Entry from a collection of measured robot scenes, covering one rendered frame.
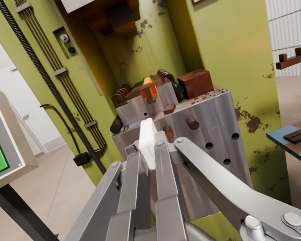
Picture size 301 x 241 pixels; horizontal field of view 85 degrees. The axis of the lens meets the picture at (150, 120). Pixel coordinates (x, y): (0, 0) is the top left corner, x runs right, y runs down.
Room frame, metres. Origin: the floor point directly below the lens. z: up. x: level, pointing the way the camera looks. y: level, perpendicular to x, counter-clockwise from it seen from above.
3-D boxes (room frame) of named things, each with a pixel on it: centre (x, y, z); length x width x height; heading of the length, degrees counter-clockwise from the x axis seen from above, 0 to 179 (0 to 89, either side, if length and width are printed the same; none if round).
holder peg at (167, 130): (0.44, -0.03, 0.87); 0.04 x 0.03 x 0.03; 173
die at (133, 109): (0.73, -0.03, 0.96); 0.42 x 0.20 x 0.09; 173
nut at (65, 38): (0.70, 0.17, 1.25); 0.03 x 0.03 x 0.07; 83
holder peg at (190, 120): (0.43, -0.11, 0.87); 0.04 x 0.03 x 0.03; 173
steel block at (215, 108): (0.73, -0.09, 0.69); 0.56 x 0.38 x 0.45; 173
